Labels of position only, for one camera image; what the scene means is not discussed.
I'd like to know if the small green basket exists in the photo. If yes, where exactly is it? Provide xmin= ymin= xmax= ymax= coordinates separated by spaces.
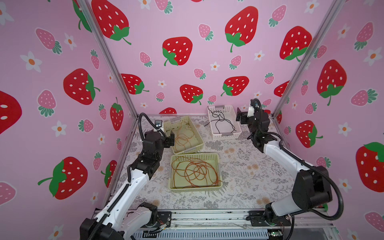
xmin=164 ymin=116 xmax=204 ymax=155

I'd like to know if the black cable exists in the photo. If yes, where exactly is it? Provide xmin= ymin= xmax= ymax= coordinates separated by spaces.
xmin=203 ymin=106 xmax=238 ymax=136

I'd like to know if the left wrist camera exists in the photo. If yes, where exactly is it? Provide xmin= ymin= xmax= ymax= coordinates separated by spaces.
xmin=154 ymin=120 xmax=164 ymax=131

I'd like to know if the white plastic basket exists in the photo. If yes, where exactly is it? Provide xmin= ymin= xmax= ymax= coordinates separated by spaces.
xmin=208 ymin=105 xmax=242 ymax=141

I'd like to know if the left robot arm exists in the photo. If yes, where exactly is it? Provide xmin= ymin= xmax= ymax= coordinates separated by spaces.
xmin=80 ymin=113 xmax=175 ymax=240

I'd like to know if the large green basket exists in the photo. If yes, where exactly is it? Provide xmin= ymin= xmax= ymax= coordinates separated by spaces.
xmin=169 ymin=153 xmax=224 ymax=192

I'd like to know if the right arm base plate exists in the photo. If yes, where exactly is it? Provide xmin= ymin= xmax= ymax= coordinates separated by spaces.
xmin=246 ymin=211 xmax=292 ymax=227

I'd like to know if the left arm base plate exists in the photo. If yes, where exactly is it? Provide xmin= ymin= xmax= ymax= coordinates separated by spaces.
xmin=141 ymin=211 xmax=172 ymax=229

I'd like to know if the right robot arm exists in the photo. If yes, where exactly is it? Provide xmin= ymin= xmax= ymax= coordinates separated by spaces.
xmin=236 ymin=99 xmax=344 ymax=225

